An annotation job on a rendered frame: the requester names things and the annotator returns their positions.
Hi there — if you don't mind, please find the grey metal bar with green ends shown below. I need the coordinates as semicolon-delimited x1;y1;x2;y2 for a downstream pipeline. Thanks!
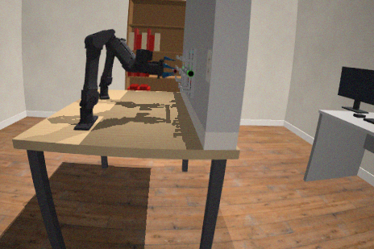
182;66;194;77

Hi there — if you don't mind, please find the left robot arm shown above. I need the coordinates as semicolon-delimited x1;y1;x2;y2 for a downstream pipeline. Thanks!
98;38;153;99

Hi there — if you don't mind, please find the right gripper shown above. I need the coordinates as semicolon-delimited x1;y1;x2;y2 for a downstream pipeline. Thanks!
148;60;174;79

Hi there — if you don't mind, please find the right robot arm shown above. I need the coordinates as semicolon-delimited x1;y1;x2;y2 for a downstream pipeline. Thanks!
74;29;150;131

